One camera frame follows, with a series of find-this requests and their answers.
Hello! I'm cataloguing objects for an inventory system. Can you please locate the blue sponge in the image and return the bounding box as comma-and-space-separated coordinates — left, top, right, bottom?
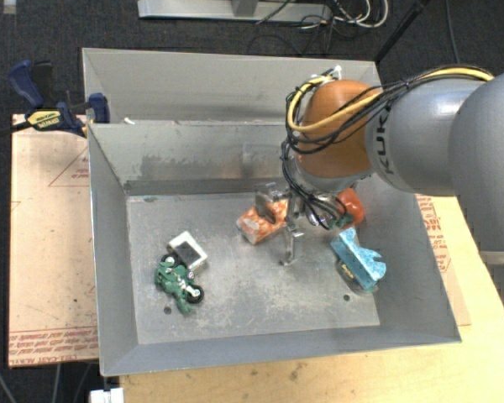
329, 226, 388, 292

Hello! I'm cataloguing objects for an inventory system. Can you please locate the green toy motorcycle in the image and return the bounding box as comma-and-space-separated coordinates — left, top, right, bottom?
153, 253, 205, 316

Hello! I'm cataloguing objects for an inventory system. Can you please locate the grey metal bin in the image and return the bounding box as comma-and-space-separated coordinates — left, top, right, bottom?
81, 47, 463, 378

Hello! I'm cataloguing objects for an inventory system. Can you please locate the brown cardboard board, red print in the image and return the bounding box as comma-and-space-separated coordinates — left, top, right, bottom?
8, 113, 474, 369

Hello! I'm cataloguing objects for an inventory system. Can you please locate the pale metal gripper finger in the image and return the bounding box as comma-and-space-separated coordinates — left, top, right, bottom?
255, 181, 290, 224
279, 219, 306, 267

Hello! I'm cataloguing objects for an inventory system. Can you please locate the red-orange round toy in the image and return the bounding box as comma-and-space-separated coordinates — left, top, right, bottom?
336, 187, 366, 227

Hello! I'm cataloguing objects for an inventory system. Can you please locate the white square box, dark window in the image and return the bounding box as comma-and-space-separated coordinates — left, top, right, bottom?
166, 230, 208, 270

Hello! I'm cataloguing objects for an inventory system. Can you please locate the orange and white sponge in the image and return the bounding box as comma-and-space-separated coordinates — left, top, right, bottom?
236, 198, 289, 245

